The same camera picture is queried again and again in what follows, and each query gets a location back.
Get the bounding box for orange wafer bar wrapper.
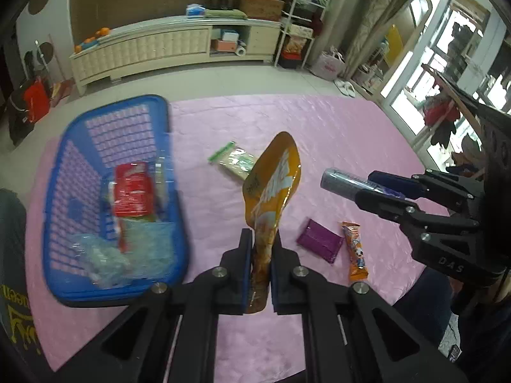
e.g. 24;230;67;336
341;222;369;282

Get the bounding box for blue double mix cookie pack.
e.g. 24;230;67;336
320;168;405;201

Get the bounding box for light blue egg biscuit pack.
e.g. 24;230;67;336
121;219;177;279

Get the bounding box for purple snack packet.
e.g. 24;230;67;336
296;219;344;264

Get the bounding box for clear teal snack bag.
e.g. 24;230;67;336
69;233;131;289

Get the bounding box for blue plastic basket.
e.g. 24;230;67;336
42;94;190;308

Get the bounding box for red snack packet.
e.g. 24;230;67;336
113;162;155;218

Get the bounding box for orange yellow chip bag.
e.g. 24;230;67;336
242;131;301;314

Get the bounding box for pink quilted mat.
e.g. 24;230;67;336
24;94;451;383

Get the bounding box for white slippers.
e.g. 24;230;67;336
334;79;357;98

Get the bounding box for green zip cracker bag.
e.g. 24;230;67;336
208;141;257;180

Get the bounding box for pink tote bag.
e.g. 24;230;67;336
310;50;346;81

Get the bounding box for white metal shelf rack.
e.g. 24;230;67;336
274;0;330;68

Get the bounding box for paper towel roll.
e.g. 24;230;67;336
235;45;247;57

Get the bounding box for black bag on floor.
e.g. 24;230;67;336
7;86;34;147

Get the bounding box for cardboard box on cabinet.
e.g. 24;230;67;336
239;0;284;22

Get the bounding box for red shopping bag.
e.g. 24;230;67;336
23;78;50;124

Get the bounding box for cream TV cabinet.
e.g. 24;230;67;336
70;16;281;95

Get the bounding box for green folded cushion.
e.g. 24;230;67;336
204;9;248;20

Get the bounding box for oranges on blue plate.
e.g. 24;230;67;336
74;28;110;54

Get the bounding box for blue tissue pack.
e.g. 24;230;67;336
185;4;206;18

